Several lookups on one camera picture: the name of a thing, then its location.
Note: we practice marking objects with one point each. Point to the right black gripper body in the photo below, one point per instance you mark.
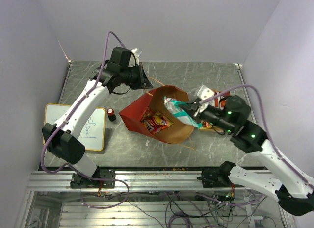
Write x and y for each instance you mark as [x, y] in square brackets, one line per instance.
[201, 113]

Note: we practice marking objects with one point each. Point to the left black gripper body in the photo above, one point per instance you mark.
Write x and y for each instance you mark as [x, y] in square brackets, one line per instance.
[138, 76]

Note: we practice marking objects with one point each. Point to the teal Fox's candy bag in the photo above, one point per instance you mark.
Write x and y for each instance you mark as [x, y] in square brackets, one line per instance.
[173, 106]

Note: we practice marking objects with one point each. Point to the brown snack pouch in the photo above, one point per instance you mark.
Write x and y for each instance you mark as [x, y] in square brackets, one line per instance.
[215, 129]

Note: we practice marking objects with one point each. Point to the red Doritos chip bag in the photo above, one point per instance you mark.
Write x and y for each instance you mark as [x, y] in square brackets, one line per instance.
[220, 101]

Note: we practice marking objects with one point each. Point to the red brown paper bag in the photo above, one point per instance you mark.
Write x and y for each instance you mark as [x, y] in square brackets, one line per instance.
[153, 99]

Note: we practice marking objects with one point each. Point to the colourful small snack packets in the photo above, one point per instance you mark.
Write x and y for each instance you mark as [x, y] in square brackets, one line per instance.
[155, 122]

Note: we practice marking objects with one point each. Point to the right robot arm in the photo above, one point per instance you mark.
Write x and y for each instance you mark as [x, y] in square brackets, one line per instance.
[288, 185]

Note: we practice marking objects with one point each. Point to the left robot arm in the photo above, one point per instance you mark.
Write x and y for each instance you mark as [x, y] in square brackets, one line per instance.
[62, 137]

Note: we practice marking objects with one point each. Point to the red capped black marker stamp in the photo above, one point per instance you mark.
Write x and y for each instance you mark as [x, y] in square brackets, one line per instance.
[111, 115]

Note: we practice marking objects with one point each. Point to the small whiteboard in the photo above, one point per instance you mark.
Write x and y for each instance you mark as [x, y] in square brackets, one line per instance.
[92, 135]

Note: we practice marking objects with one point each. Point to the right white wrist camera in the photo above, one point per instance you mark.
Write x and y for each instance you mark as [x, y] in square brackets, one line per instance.
[204, 93]

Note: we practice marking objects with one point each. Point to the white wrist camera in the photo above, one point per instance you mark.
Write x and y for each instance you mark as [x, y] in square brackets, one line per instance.
[136, 53]
[204, 93]

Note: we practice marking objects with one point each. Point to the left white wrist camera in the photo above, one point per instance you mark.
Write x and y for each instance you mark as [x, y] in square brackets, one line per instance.
[136, 53]

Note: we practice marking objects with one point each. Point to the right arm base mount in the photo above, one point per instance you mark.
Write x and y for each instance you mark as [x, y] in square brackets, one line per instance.
[212, 177]

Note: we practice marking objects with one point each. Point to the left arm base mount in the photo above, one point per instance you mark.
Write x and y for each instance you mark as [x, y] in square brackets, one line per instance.
[104, 178]

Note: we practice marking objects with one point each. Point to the aluminium extrusion rail frame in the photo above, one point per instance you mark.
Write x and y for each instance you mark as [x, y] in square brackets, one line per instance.
[142, 181]

